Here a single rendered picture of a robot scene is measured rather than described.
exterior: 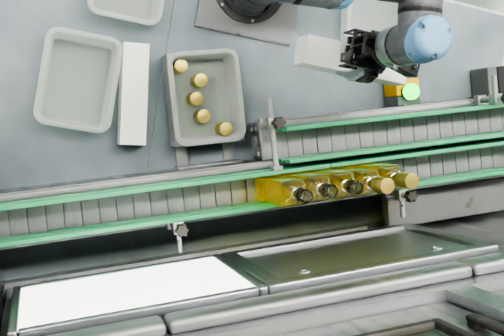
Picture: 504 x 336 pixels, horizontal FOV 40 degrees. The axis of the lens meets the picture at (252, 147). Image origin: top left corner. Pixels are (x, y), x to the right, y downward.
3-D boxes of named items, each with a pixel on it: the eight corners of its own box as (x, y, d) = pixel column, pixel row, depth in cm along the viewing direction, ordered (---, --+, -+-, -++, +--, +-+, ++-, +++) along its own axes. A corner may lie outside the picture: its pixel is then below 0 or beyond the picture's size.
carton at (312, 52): (297, 37, 149) (307, 34, 144) (396, 59, 157) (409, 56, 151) (292, 65, 149) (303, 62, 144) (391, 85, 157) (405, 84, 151)
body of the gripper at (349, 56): (342, 31, 139) (370, 22, 128) (380, 40, 142) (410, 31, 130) (336, 68, 139) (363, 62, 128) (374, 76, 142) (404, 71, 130)
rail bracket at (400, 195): (380, 214, 176) (407, 220, 163) (377, 187, 175) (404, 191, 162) (394, 212, 177) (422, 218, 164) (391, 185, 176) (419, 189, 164)
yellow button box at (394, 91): (384, 107, 189) (397, 106, 182) (382, 79, 189) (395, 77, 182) (406, 104, 191) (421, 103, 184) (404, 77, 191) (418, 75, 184)
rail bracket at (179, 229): (165, 247, 160) (176, 258, 147) (161, 218, 159) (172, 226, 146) (181, 245, 161) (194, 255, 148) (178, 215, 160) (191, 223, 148)
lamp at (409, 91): (401, 100, 182) (407, 100, 180) (400, 84, 182) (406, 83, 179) (416, 99, 184) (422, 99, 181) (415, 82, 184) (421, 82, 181)
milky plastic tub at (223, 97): (169, 147, 172) (176, 148, 163) (160, 56, 170) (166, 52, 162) (237, 139, 177) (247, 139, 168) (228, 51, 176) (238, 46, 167)
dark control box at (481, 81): (471, 97, 197) (489, 96, 189) (469, 70, 197) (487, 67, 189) (496, 95, 200) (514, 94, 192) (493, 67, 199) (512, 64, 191)
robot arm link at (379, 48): (424, 28, 126) (417, 73, 126) (411, 32, 131) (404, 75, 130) (387, 19, 124) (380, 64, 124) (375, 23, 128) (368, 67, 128)
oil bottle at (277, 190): (255, 199, 165) (286, 209, 145) (253, 176, 165) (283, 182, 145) (277, 196, 167) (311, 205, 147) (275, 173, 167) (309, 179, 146)
